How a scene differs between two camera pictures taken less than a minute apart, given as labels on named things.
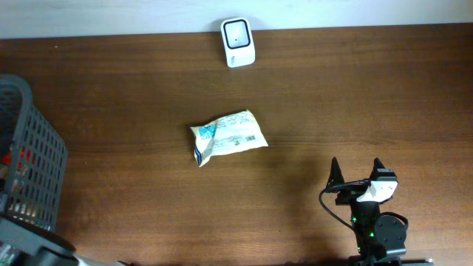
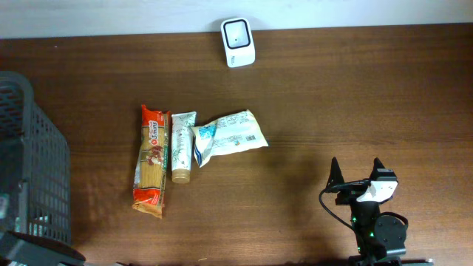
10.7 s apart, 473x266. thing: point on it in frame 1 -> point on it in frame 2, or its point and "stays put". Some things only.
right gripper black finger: (378, 165) stays put
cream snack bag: (229, 134) stays put
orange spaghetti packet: (16, 157) -> (152, 165)
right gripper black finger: (335, 176) stays put
